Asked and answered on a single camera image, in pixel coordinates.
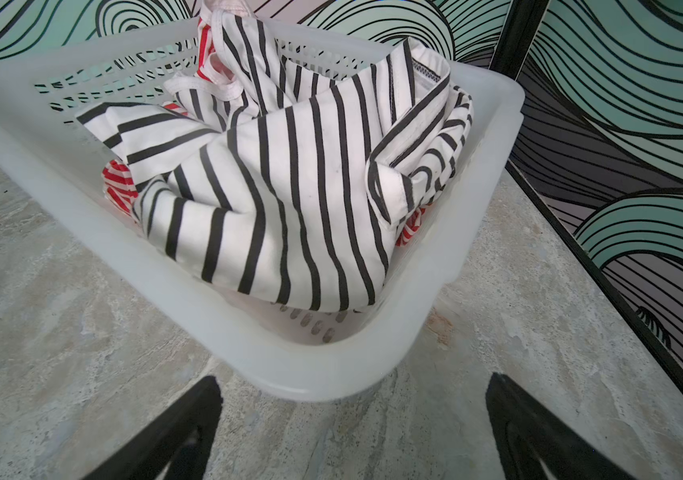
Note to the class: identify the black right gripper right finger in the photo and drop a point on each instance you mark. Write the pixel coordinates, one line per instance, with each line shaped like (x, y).
(533, 443)

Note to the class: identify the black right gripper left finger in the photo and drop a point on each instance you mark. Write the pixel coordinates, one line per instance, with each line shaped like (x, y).
(176, 445)

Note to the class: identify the black white striped tank top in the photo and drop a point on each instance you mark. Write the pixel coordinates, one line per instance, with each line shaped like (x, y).
(283, 184)

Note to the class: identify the red white striped tank top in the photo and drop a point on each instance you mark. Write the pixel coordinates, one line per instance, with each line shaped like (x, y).
(118, 185)

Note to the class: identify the black vertical frame post right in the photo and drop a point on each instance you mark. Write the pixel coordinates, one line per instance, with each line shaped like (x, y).
(521, 25)

